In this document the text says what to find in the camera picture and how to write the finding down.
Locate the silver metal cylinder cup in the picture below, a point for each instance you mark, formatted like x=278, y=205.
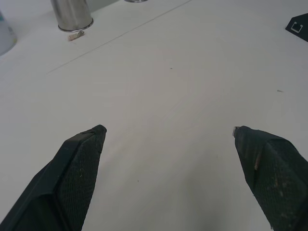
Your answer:
x=72, y=14

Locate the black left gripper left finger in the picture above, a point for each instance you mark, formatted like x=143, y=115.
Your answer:
x=65, y=178

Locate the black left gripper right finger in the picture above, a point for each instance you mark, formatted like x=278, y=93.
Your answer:
x=276, y=178

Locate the white plastic container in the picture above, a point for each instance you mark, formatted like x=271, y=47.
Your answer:
x=5, y=36

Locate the black marker tag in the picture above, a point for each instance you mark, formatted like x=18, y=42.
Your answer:
x=298, y=25

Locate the silver metal round base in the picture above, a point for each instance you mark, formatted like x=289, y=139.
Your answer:
x=136, y=0

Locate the small beige scrap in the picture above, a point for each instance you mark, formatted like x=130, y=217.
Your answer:
x=75, y=36

